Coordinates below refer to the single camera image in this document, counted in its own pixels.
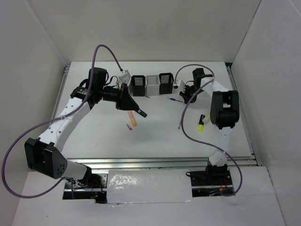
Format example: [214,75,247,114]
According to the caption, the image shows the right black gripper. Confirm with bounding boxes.
[180,84,204,104]

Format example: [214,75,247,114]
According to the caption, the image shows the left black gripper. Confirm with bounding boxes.
[98,83,139,111]

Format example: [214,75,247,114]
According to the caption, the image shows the black orange highlighter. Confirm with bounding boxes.
[137,109,147,118]

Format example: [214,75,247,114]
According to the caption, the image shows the blue ballpoint pen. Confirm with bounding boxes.
[167,97,185,103]

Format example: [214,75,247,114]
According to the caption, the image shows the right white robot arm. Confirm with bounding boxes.
[180,68,239,185]

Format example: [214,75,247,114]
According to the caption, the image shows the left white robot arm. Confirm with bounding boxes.
[24,68,141,188]

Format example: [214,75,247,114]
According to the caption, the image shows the orange pastel highlighter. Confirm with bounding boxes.
[127,111,137,126]

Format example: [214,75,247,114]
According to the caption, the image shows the black slotted container left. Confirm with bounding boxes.
[131,75,146,97]

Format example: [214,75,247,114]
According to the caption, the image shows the black slotted container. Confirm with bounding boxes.
[131,75,146,97]
[158,73,174,95]

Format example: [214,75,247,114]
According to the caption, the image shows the black slotted container right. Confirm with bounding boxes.
[158,73,174,95]

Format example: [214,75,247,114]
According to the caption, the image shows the silver slotted container right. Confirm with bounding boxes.
[146,75,160,97]

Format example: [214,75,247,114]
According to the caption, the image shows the black yellow highlighter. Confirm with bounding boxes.
[198,114,205,131]

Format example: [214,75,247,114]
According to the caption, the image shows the silver foil sheet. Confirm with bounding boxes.
[107,169,193,204]

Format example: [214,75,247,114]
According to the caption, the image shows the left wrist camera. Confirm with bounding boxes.
[118,70,131,86]

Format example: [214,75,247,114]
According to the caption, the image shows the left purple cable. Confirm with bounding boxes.
[1,44,125,199]

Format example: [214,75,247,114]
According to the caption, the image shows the aluminium rail frame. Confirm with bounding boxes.
[56,62,258,172]

